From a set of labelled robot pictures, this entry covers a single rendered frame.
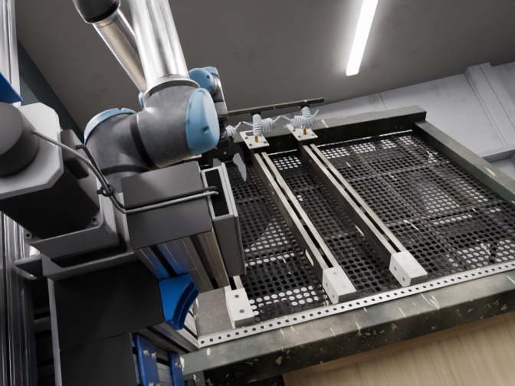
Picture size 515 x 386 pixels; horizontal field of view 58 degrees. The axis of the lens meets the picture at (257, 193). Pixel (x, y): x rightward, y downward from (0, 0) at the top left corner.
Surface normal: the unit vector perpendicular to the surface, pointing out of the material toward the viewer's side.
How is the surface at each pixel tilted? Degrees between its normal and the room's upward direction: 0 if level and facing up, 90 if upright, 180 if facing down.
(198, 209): 90
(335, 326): 57
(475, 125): 90
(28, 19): 180
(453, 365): 90
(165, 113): 95
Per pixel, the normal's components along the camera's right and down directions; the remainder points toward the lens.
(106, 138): -0.24, -0.34
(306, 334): -0.04, -0.84
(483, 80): -0.01, -0.40
